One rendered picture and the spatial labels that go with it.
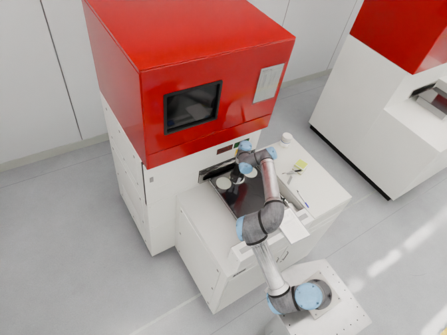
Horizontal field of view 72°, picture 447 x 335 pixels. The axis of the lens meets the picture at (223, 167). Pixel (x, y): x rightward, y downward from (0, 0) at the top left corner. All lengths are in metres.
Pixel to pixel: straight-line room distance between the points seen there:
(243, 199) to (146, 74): 1.05
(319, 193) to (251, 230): 0.75
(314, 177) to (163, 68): 1.30
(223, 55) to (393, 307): 2.49
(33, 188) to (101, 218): 0.72
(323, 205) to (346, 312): 0.61
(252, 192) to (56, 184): 1.97
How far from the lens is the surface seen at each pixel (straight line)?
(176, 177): 1.91
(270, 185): 1.56
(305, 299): 1.63
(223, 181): 2.05
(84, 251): 2.86
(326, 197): 2.11
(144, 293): 2.64
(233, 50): 1.45
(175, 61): 1.32
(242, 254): 1.73
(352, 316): 1.98
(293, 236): 1.85
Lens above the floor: 2.50
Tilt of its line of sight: 49 degrees down
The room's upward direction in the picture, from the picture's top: 12 degrees clockwise
